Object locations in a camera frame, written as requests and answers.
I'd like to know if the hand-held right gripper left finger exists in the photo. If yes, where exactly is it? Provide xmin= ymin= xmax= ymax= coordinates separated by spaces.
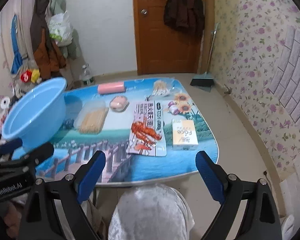
xmin=19 ymin=150 xmax=108 ymax=240

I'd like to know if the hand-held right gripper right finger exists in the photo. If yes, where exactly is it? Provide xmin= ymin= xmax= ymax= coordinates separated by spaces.
xmin=195 ymin=150 xmax=283 ymax=240

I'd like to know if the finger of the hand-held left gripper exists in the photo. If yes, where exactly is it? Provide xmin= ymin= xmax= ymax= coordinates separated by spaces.
xmin=0 ymin=138 xmax=23 ymax=163
xmin=0 ymin=142 xmax=55 ymax=173

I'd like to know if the light blue plastic basin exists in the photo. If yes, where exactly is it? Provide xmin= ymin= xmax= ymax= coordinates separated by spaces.
xmin=2 ymin=77 xmax=68 ymax=153

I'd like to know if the yellow white tissue box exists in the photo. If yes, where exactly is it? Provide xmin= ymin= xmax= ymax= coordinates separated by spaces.
xmin=172 ymin=119 xmax=199 ymax=151

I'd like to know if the clear toothpick box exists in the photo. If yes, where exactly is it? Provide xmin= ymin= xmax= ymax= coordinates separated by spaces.
xmin=73 ymin=102 xmax=109 ymax=134

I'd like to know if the crayfish print snack packet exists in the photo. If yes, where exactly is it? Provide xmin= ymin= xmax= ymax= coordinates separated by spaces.
xmin=126 ymin=100 xmax=167 ymax=157

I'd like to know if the pink earbud case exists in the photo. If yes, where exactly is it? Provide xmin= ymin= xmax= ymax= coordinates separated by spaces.
xmin=109 ymin=95 xmax=129 ymax=112

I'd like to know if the pink white cat figurine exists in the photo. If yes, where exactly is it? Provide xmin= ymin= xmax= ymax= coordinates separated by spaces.
xmin=168 ymin=100 xmax=182 ymax=115

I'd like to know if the pink cylindrical bottle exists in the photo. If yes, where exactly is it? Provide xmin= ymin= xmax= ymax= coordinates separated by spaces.
xmin=97 ymin=82 xmax=126 ymax=95

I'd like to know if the clear bag of cotton swabs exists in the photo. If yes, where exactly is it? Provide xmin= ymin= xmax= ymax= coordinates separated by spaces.
xmin=147 ymin=79 xmax=177 ymax=98

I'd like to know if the person's left hand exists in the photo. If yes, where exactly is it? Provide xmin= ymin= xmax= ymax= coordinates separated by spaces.
xmin=0 ymin=201 xmax=23 ymax=238

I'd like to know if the person's grey trouser leg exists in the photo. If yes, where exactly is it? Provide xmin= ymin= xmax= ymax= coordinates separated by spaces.
xmin=107 ymin=183 xmax=195 ymax=240

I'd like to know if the red plush charm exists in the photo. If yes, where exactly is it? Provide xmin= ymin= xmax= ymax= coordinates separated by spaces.
xmin=20 ymin=70 xmax=33 ymax=82

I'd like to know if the yellow plush charm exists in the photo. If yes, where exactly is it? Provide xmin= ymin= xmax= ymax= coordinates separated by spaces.
xmin=31 ymin=69 xmax=43 ymax=83

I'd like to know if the clear water bottle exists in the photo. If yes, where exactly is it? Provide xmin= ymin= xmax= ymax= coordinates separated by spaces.
xmin=81 ymin=64 xmax=95 ymax=85

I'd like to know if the brown orange hanging jacket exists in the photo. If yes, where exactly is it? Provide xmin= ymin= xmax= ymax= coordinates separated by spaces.
xmin=30 ymin=0 xmax=67 ymax=78

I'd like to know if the teal broom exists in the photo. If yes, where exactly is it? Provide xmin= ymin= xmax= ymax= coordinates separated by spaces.
xmin=190 ymin=22 xmax=220 ymax=87

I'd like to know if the blue hanging bag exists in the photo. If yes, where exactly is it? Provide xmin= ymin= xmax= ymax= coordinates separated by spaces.
xmin=10 ymin=14 xmax=23 ymax=75

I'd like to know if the pale green hanging coat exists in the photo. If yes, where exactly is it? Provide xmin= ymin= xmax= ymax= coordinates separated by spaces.
xmin=49 ymin=0 xmax=82 ymax=60

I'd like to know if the white green plastic bag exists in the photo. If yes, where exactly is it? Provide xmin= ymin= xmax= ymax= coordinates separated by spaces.
xmin=46 ymin=10 xmax=73 ymax=47

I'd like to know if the white brick foam panel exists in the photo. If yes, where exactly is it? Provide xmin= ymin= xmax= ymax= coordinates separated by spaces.
xmin=269 ymin=26 xmax=300 ymax=130

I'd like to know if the brown wooden door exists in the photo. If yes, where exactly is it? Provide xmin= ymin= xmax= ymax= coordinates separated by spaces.
xmin=132 ymin=0 xmax=206 ymax=75

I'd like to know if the dark brown hanging jacket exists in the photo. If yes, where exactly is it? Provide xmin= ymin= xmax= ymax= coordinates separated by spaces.
xmin=164 ymin=0 xmax=206 ymax=38

